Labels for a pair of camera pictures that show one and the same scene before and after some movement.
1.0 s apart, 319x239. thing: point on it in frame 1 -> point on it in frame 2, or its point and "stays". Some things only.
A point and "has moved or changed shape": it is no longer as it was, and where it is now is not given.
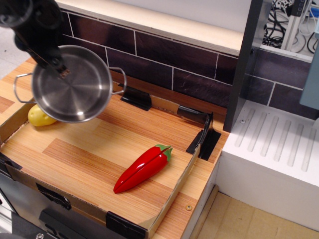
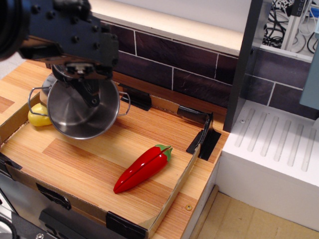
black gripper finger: [63, 71] -> [88, 89]
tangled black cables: [275, 28] stays
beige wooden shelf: [161, 25] stays
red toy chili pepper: [148, 162] stays
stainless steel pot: [82, 97] has moved or changed shape
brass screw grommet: [188, 207] stays
